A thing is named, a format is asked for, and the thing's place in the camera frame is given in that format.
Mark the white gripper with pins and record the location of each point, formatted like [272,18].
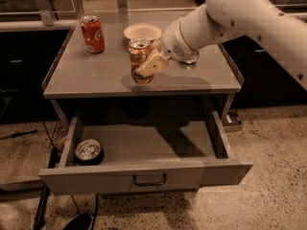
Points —
[173,43]

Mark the orange patterned can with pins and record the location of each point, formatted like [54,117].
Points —
[139,49]

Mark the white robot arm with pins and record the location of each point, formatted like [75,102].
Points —
[282,36]

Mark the green soda can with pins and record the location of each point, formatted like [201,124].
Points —
[190,60]

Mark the red cola can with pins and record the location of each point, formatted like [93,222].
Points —
[93,34]

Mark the grey open top drawer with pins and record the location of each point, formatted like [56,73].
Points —
[193,153]

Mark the white bowl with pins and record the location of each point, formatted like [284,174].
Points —
[146,30]

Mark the grey cabinet table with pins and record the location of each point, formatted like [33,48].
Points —
[79,74]

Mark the grey metal railing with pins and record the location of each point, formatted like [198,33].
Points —
[50,12]

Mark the black floor object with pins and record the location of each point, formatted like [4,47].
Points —
[81,222]

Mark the black drawer handle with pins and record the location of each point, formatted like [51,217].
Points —
[149,180]

